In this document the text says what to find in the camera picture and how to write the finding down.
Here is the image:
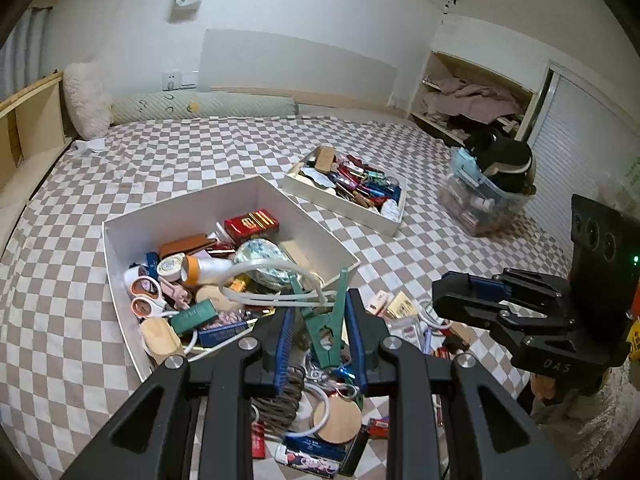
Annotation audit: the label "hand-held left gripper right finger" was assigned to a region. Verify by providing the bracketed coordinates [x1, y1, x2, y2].
[345, 287, 576, 480]

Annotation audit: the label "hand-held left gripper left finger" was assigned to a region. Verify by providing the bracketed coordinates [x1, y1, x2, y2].
[62, 305, 301, 480]

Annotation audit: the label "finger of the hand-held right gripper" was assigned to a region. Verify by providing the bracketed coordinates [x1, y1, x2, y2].
[470, 269, 573, 311]
[431, 274, 576, 343]

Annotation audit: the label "green clothespin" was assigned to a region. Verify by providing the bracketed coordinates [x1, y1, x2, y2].
[289, 266, 349, 383]

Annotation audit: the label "black lighter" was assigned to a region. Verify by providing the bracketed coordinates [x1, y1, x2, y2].
[340, 427, 371, 476]

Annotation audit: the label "white cardboard shoe box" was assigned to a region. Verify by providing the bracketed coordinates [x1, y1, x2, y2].
[101, 175, 362, 381]

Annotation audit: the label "person's right forearm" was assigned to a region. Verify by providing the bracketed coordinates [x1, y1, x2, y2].
[532, 367, 640, 466]

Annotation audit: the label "person's right hand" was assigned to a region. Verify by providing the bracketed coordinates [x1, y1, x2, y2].
[530, 374, 563, 403]

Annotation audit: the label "small beige printed box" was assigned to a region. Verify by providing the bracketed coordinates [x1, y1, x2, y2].
[386, 292, 418, 321]
[367, 290, 391, 317]

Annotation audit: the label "dark blue printed lighter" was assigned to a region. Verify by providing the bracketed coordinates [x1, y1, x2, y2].
[197, 321, 251, 348]

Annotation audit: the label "clear plastic storage bin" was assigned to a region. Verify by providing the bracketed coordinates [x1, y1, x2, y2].
[440, 147, 533, 237]

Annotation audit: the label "round wooden disc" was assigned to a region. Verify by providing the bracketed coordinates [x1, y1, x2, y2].
[312, 395, 362, 444]

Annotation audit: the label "floral round pouch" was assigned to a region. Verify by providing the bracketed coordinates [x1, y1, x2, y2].
[234, 238, 297, 291]

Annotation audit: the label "dark green carton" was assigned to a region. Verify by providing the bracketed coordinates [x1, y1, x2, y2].
[170, 299, 217, 334]

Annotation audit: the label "blue metallic lighter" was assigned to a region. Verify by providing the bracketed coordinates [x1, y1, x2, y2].
[282, 435, 346, 456]

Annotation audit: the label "white bottle orange cap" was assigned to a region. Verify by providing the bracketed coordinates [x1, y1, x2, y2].
[180, 254, 236, 286]

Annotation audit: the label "pink patterned lighter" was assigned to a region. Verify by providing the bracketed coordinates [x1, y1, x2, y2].
[275, 447, 341, 476]

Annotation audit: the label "small rounded wooden piece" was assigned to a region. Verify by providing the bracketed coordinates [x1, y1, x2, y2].
[140, 316, 184, 367]

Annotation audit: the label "black bag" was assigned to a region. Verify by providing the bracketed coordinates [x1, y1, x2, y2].
[467, 127, 533, 193]

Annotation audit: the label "red cigarette pack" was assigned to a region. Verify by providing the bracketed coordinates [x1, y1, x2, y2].
[223, 208, 281, 244]

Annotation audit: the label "shallow white box lid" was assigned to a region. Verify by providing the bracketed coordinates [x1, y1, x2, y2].
[281, 146, 408, 237]

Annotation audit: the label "white tape roll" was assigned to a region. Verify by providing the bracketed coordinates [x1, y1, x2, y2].
[156, 255, 187, 282]

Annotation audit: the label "brown leather wallet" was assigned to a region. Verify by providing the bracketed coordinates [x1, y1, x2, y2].
[158, 233, 217, 262]

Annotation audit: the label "white pink scissors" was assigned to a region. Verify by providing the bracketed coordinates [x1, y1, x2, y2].
[124, 266, 173, 318]

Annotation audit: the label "pile of assorted lighters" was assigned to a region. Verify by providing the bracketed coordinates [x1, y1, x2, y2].
[302, 147, 403, 221]

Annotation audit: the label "white slatted door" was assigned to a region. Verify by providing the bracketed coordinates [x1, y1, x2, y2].
[527, 67, 640, 221]

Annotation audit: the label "pink clothes pile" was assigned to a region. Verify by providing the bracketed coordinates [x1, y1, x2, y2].
[424, 76, 523, 123]

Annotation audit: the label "wooden open cabinet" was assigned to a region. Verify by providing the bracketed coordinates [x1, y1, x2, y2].
[407, 50, 551, 143]

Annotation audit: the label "checkered bed sheet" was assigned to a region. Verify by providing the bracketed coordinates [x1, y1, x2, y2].
[0, 115, 601, 480]

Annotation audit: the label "green bolster pillow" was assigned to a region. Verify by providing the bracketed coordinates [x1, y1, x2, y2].
[111, 91, 300, 126]

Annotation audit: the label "white fluffy pillow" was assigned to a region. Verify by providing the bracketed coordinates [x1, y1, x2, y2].
[62, 62, 113, 141]

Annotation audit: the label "wooden bedside shelf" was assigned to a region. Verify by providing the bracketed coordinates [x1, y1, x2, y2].
[0, 71, 73, 201]

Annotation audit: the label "grey curtain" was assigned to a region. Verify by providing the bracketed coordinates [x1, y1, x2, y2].
[0, 7, 53, 103]

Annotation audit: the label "brown coiled hair tie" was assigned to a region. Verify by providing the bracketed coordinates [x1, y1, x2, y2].
[251, 364, 307, 438]

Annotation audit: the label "white cable ring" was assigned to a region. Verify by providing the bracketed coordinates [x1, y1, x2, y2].
[295, 385, 331, 436]

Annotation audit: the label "white looped cable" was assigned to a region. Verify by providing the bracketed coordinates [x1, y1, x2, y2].
[220, 259, 335, 311]

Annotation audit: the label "wide white wall socket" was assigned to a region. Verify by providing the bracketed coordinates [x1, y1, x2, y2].
[161, 71, 199, 92]

